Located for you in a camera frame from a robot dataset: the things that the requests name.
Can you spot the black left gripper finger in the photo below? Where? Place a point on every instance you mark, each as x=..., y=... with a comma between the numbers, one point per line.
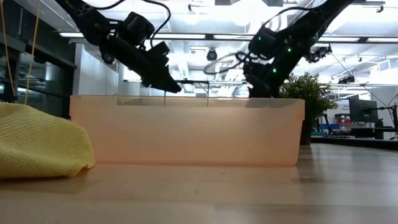
x=160, y=79

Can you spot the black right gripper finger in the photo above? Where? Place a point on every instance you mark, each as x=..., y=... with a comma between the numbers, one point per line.
x=256, y=90

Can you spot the orange translucent plastic bin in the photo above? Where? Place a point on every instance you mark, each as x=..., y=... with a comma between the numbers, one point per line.
x=186, y=133

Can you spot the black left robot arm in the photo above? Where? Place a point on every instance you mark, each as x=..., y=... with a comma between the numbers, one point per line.
x=84, y=18

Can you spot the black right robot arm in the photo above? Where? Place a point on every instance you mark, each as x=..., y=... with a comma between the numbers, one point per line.
x=311, y=21

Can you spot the crumpled yellow microfiber towel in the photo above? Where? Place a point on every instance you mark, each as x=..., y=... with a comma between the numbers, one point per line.
x=37, y=143

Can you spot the distant black framed table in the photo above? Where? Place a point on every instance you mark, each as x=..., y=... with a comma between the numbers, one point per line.
x=196, y=82

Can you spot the potted green plant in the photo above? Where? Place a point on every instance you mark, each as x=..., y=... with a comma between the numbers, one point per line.
x=311, y=93

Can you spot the black track spotlight cluster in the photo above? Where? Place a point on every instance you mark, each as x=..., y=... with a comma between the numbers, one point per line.
x=346, y=80
x=317, y=54

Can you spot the black round ceiling fixture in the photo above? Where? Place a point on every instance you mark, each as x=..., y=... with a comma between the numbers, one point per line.
x=212, y=55

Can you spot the blue storage box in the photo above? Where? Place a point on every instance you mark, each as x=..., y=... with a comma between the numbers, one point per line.
x=334, y=127

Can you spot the red storage box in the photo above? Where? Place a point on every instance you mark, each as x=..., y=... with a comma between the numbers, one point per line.
x=342, y=119

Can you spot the black computer monitor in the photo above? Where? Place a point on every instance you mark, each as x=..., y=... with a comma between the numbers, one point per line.
x=362, y=110

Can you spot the dark distant desk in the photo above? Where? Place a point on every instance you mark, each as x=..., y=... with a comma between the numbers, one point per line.
x=357, y=142

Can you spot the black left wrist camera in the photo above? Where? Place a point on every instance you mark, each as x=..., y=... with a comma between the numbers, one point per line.
x=136, y=28

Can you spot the black ceiling light rail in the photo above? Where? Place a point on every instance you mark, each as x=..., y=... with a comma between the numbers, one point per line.
x=210, y=36

